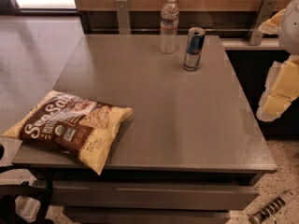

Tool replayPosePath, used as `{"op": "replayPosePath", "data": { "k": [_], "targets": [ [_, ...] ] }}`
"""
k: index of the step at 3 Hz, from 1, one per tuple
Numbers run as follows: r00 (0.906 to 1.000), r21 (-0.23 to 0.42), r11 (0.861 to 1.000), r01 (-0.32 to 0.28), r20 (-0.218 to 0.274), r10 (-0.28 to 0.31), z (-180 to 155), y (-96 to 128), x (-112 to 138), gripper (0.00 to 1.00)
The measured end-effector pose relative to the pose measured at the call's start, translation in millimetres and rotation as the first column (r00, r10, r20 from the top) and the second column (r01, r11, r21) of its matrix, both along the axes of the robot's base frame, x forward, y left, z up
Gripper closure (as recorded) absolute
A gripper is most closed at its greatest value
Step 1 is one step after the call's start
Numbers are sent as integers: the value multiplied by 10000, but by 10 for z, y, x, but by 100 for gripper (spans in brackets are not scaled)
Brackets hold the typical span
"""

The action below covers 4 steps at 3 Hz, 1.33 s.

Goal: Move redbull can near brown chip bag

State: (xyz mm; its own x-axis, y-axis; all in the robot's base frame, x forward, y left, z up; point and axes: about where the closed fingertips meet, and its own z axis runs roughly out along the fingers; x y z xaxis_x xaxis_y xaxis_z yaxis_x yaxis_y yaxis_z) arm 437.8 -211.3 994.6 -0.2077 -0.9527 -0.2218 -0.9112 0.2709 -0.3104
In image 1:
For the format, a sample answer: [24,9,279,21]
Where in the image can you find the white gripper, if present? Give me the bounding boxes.
[256,0,299,122]

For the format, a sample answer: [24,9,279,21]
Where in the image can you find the Red Bull can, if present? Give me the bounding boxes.
[183,27,206,71]

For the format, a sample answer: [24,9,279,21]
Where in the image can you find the brown sea salt chip bag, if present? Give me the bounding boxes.
[3,91,133,174]

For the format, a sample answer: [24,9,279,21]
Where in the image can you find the clear plastic water bottle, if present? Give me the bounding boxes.
[160,0,179,54]

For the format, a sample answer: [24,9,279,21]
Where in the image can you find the striped tube on floor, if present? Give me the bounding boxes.
[249,189,298,224]

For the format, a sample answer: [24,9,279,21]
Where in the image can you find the grey table drawer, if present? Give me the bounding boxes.
[32,179,261,212]

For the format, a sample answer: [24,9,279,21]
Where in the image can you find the white mesh object on floor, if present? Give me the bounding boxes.
[16,196,40,222]

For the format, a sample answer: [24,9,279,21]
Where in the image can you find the black chair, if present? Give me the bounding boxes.
[0,143,54,224]

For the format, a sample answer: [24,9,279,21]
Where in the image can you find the right metal bracket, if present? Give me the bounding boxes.
[247,0,278,46]

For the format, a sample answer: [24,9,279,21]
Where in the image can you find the metal bracket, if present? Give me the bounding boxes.
[247,0,278,46]
[115,0,131,35]

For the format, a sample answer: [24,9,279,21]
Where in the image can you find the left metal bracket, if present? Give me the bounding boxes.
[115,0,131,35]

